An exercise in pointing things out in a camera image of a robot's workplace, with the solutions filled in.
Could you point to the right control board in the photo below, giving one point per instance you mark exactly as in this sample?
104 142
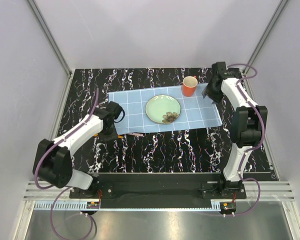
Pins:
229 206

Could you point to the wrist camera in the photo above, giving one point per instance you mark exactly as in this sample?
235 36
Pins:
117 112
219 68

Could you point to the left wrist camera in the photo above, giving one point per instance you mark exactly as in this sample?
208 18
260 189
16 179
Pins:
117 112

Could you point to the aluminium frame post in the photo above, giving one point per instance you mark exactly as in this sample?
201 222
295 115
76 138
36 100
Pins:
282 5
48 34

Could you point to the right aluminium frame post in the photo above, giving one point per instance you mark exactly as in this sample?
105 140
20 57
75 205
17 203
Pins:
282 5

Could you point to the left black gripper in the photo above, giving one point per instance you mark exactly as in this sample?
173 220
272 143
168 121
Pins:
112 137

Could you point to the green floral plate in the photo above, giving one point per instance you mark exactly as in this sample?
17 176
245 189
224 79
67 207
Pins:
163 109

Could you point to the blue checked placemat cloth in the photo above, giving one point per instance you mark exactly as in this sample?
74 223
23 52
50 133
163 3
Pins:
197 112

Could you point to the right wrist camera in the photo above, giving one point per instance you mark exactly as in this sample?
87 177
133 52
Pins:
219 68

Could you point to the pink handled knife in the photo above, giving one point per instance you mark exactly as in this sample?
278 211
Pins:
136 134

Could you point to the left control board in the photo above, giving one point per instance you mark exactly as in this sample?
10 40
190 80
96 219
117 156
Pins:
93 205

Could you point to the left aluminium frame post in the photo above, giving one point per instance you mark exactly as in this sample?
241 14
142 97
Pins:
48 34

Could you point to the front aluminium rail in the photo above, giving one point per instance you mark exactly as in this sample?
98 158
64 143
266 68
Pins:
266 191

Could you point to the orange mug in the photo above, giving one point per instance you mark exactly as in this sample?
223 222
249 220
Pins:
189 85

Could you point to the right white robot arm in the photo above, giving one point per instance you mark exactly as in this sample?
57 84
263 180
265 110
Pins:
247 130

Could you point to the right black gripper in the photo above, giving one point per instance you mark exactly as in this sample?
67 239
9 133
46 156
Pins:
206 91

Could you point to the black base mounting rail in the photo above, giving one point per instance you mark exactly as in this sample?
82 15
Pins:
136 203

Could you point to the control board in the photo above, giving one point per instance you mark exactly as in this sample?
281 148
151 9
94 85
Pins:
93 205
229 206

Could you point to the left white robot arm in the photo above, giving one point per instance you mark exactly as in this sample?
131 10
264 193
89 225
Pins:
53 161

